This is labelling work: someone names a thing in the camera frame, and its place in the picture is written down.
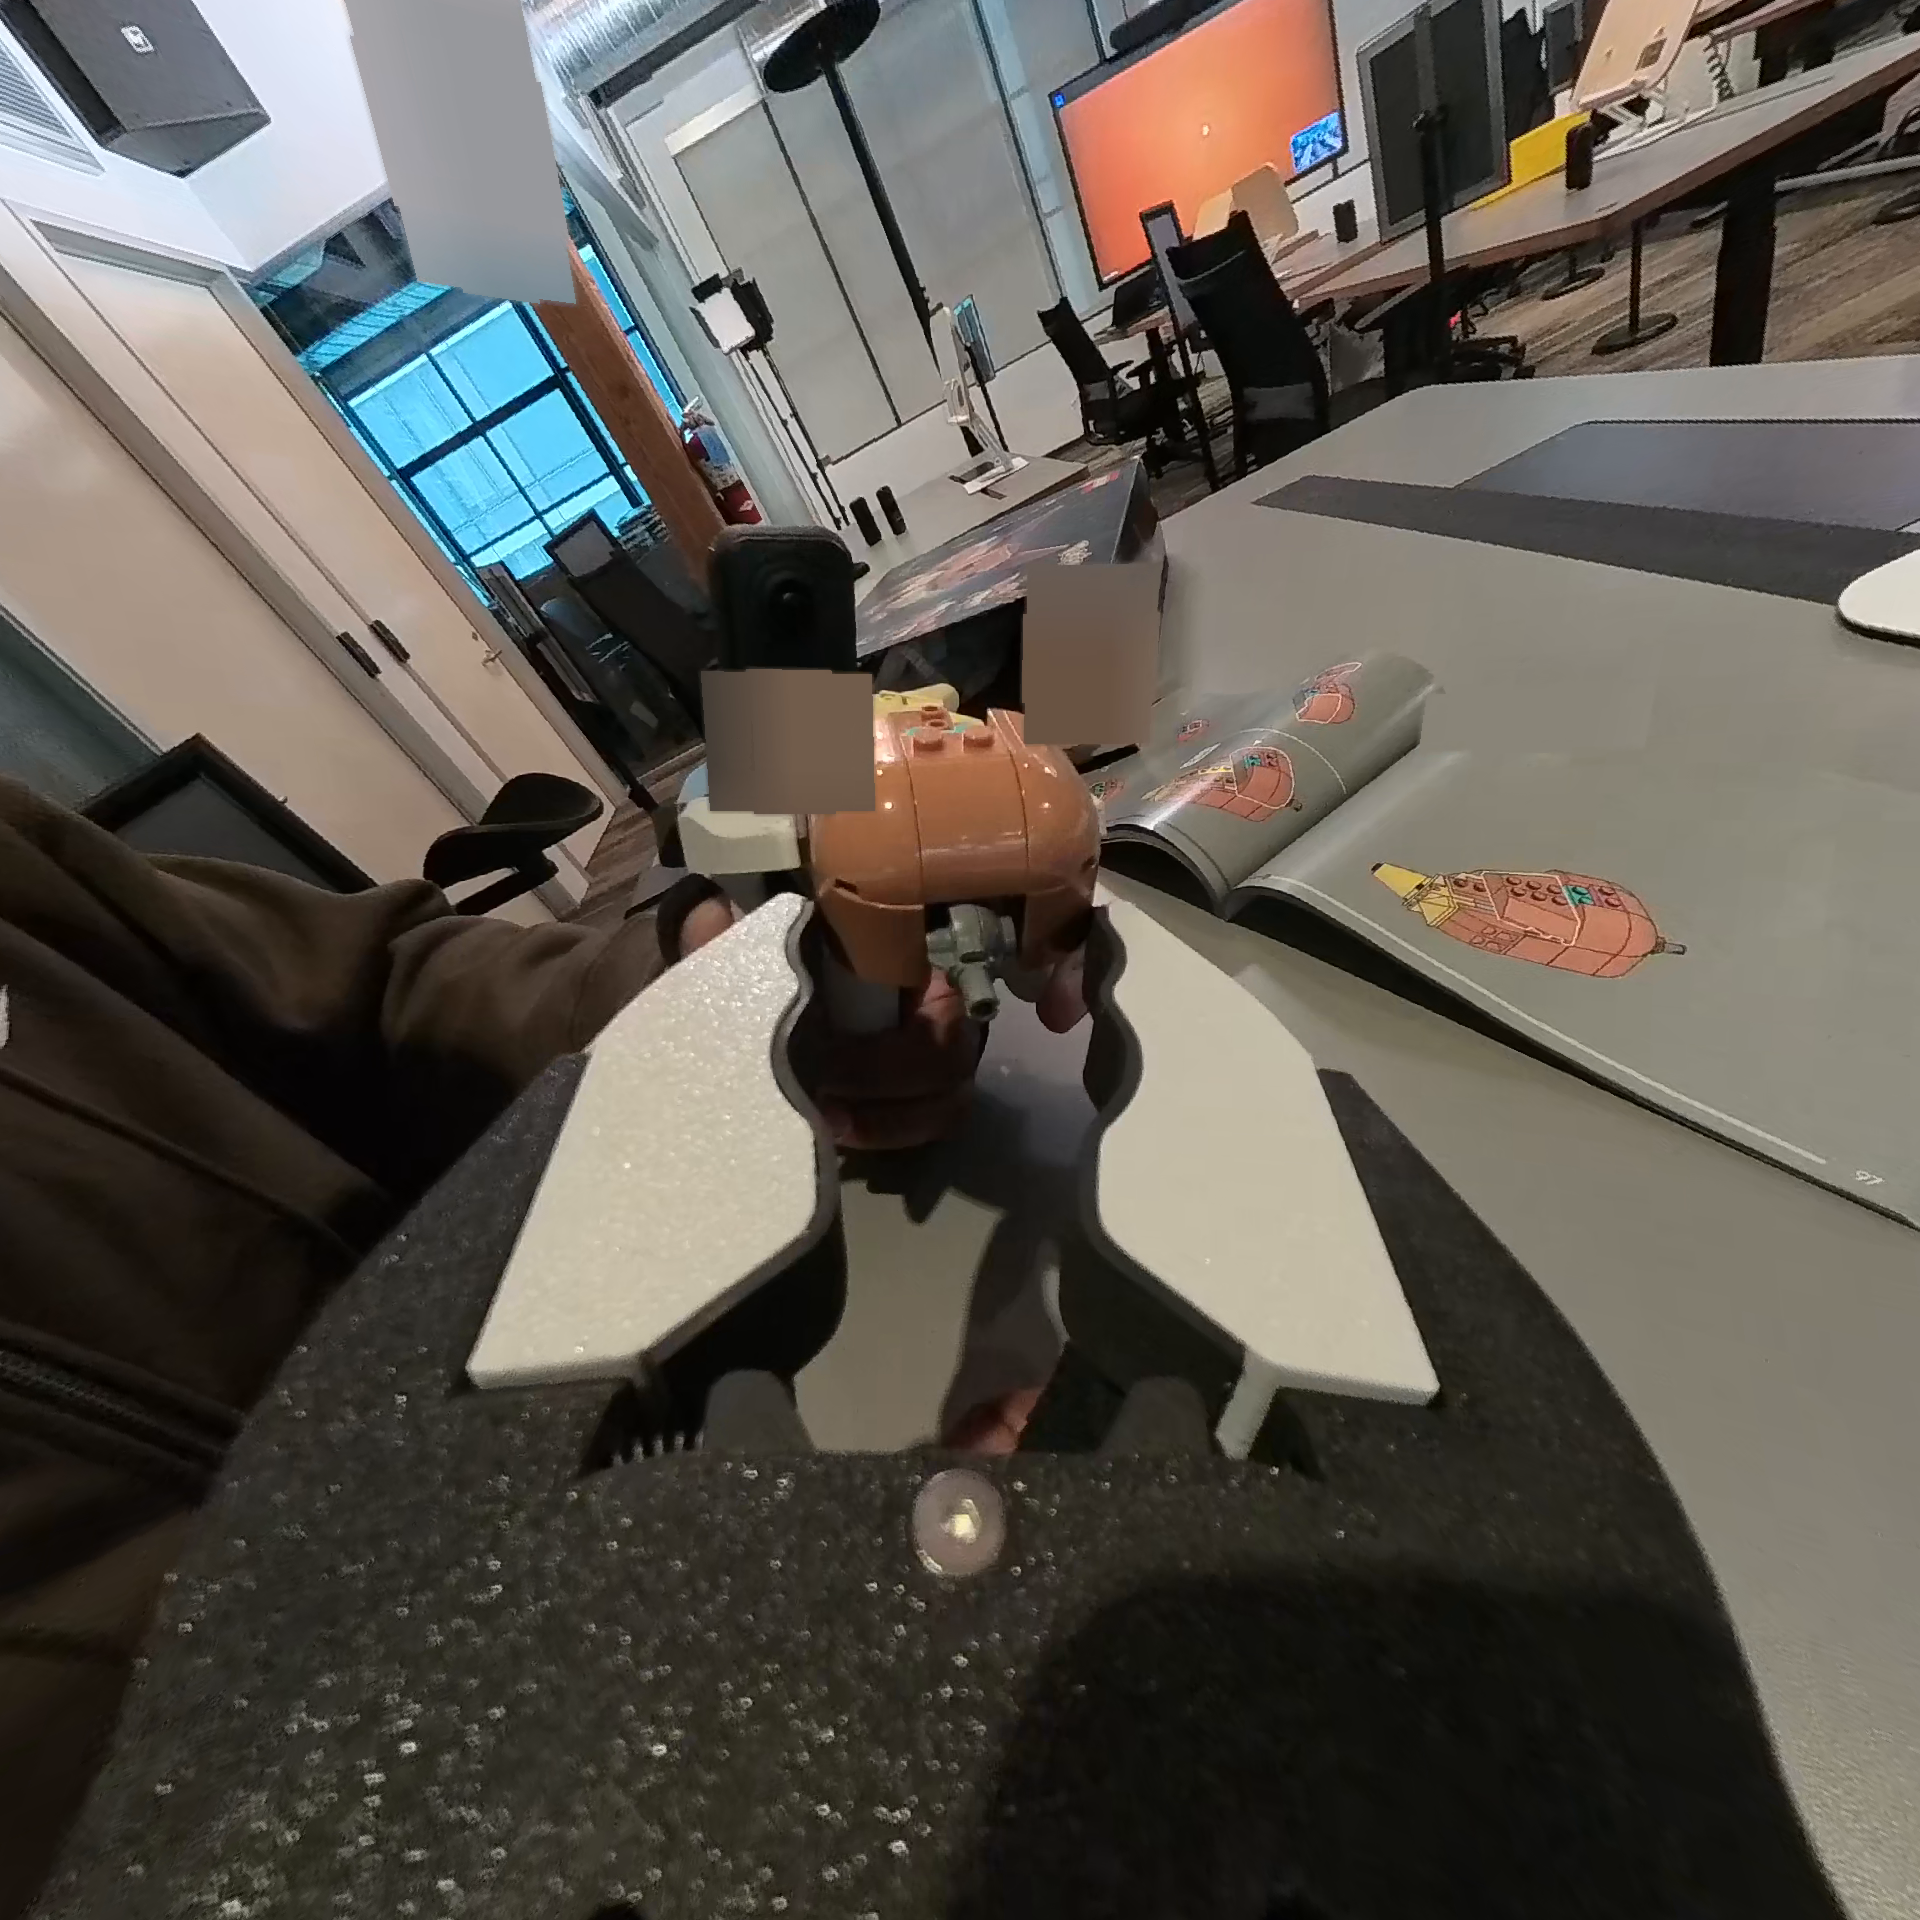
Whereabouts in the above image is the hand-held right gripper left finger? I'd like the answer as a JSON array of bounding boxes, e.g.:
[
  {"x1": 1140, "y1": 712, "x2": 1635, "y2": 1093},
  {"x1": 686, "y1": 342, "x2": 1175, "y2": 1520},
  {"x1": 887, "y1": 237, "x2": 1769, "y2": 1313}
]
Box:
[{"x1": 465, "y1": 892, "x2": 843, "y2": 1392}]

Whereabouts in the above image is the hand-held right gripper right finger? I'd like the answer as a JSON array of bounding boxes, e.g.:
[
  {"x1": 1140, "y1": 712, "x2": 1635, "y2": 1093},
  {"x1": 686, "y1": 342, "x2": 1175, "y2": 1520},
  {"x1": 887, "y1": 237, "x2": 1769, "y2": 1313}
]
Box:
[{"x1": 1077, "y1": 905, "x2": 1441, "y2": 1460}]

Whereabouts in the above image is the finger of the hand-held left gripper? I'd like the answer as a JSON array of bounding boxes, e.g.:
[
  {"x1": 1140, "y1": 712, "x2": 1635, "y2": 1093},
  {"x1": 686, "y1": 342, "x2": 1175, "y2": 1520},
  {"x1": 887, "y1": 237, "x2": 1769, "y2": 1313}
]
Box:
[{"x1": 678, "y1": 801, "x2": 818, "y2": 878}]

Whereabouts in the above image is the brown brick vehicle model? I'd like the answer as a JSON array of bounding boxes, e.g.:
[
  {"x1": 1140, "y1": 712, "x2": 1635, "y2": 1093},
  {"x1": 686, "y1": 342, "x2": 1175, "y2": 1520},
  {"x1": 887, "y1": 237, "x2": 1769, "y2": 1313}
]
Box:
[{"x1": 809, "y1": 682, "x2": 1109, "y2": 1024}]

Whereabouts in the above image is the grey desk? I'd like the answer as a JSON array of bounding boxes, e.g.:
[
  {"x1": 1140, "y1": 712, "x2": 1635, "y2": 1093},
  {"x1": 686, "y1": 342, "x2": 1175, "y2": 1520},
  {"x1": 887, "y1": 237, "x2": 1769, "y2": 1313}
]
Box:
[{"x1": 660, "y1": 359, "x2": 1920, "y2": 1920}]

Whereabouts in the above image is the grey desk hatch cover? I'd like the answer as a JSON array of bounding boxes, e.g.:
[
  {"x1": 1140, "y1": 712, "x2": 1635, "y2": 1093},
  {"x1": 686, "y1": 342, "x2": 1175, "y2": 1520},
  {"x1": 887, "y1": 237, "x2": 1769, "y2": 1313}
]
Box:
[{"x1": 1462, "y1": 421, "x2": 1920, "y2": 532}]

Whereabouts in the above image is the person's left hand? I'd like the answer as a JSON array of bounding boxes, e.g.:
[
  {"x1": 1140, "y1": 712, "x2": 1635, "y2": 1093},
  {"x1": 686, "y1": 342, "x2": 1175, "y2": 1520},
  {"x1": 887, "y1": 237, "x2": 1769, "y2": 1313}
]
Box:
[{"x1": 818, "y1": 905, "x2": 1092, "y2": 1159}]

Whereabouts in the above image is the red fire extinguisher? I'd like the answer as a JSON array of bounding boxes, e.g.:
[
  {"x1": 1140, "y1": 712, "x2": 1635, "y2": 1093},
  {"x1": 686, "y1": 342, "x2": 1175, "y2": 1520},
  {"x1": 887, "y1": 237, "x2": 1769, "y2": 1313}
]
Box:
[{"x1": 684, "y1": 395, "x2": 746, "y2": 526}]

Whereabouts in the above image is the dark printed cardboard box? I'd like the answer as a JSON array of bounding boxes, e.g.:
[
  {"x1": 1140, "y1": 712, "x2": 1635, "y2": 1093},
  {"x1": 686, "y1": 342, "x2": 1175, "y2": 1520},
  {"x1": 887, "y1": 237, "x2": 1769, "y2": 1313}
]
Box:
[{"x1": 856, "y1": 462, "x2": 1167, "y2": 670}]

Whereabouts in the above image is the wooden pillar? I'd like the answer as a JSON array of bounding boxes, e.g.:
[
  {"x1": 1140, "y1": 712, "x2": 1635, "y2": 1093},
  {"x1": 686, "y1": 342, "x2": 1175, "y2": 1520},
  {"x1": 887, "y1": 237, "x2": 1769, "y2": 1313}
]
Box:
[{"x1": 577, "y1": 246, "x2": 707, "y2": 481}]

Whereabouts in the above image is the light panel on tripod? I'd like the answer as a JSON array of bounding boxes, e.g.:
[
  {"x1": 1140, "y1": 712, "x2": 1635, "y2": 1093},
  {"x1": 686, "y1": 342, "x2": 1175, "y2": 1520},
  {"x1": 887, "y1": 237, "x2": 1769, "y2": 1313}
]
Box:
[{"x1": 690, "y1": 271, "x2": 826, "y2": 514}]

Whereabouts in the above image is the black framed window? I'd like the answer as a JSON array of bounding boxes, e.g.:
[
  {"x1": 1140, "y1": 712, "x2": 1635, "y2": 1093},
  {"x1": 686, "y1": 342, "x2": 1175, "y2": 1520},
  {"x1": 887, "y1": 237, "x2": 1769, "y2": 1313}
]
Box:
[{"x1": 307, "y1": 320, "x2": 663, "y2": 576}]

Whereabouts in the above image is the black office chair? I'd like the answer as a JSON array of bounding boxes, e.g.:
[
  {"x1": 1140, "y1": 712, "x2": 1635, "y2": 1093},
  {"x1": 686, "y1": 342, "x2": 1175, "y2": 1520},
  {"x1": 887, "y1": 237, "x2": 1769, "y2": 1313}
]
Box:
[
  {"x1": 1037, "y1": 294, "x2": 1140, "y2": 445},
  {"x1": 1160, "y1": 208, "x2": 1330, "y2": 481}
]

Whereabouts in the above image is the open instruction booklet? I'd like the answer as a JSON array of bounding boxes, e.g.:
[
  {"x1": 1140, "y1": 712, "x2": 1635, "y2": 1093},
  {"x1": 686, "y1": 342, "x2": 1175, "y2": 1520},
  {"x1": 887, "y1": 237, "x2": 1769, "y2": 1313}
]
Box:
[{"x1": 1092, "y1": 651, "x2": 1920, "y2": 1233}]

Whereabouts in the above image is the black round-top pole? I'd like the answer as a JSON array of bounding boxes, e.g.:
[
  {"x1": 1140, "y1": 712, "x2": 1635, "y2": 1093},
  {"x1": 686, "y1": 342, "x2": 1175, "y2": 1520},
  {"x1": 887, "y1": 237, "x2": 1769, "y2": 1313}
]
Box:
[{"x1": 763, "y1": 0, "x2": 934, "y2": 356}]

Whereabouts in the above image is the person's brown jacket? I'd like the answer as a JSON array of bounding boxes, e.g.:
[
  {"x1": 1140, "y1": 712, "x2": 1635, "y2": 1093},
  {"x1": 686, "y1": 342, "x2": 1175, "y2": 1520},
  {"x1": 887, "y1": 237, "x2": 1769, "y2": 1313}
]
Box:
[{"x1": 0, "y1": 771, "x2": 601, "y2": 1697}]

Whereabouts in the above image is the white double door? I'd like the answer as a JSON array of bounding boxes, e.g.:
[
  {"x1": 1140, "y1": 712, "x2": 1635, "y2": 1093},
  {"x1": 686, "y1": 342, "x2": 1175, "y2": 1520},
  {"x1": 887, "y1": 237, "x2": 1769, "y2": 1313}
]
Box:
[{"x1": 0, "y1": 194, "x2": 663, "y2": 839}]

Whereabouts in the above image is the black ceiling speaker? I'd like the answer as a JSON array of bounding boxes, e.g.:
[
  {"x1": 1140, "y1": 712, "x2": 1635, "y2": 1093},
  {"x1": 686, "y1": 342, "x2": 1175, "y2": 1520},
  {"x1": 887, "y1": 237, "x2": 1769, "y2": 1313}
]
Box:
[{"x1": 32, "y1": 0, "x2": 273, "y2": 177}]

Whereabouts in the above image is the white stand base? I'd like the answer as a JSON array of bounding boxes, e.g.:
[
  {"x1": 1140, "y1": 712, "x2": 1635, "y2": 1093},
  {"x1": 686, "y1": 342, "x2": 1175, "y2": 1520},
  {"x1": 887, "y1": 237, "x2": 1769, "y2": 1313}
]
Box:
[{"x1": 1838, "y1": 547, "x2": 1920, "y2": 645}]

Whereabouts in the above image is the brown office table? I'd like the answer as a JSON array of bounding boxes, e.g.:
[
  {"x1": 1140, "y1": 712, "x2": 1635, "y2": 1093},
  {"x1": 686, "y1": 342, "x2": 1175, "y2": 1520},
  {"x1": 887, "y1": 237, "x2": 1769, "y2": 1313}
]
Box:
[{"x1": 1290, "y1": 32, "x2": 1920, "y2": 356}]

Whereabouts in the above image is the wall display screen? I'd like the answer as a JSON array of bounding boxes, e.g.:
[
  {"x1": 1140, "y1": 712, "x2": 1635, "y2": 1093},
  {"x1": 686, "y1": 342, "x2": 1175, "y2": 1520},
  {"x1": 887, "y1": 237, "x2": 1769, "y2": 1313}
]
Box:
[{"x1": 1050, "y1": 0, "x2": 1345, "y2": 289}]

